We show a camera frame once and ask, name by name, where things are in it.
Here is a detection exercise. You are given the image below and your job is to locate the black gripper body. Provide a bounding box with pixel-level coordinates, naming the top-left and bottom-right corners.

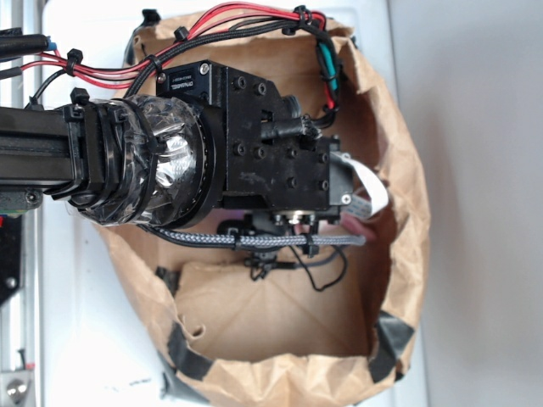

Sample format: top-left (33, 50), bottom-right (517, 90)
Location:
top-left (156, 60), bottom-right (353, 229)

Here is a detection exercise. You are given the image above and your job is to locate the pink plush bunny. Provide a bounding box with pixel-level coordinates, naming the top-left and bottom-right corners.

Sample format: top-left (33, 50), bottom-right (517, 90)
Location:
top-left (318, 212), bottom-right (378, 243)

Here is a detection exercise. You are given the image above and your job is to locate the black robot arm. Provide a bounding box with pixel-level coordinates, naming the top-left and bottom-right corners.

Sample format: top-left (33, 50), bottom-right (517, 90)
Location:
top-left (1, 60), bottom-right (353, 229)

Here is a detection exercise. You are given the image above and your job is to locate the brown paper bag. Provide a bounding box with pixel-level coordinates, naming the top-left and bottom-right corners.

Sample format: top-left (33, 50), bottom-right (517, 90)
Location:
top-left (99, 21), bottom-right (430, 406)

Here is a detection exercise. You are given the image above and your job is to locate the black mounting plate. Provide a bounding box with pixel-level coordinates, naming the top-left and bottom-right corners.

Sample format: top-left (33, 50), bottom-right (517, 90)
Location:
top-left (0, 215), bottom-right (23, 305)

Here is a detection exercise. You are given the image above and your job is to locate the white flat ribbon cable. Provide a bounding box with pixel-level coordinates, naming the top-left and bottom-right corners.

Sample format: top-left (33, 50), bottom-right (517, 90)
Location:
top-left (330, 151), bottom-right (389, 220)

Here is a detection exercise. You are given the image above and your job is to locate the grey braided cable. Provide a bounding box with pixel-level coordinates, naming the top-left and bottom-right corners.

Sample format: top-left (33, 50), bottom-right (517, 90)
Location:
top-left (139, 223), bottom-right (367, 252)

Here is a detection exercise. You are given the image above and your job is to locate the red and black cable bundle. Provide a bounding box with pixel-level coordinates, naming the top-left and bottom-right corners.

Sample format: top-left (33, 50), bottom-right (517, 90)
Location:
top-left (0, 2), bottom-right (344, 128)

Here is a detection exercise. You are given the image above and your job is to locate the aluminium frame rail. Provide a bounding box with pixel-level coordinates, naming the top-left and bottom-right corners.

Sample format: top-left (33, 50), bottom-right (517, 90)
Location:
top-left (1, 1), bottom-right (44, 406)

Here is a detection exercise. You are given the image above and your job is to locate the silver corner bracket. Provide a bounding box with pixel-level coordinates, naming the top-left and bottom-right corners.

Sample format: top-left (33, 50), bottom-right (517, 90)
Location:
top-left (1, 370), bottom-right (36, 407)

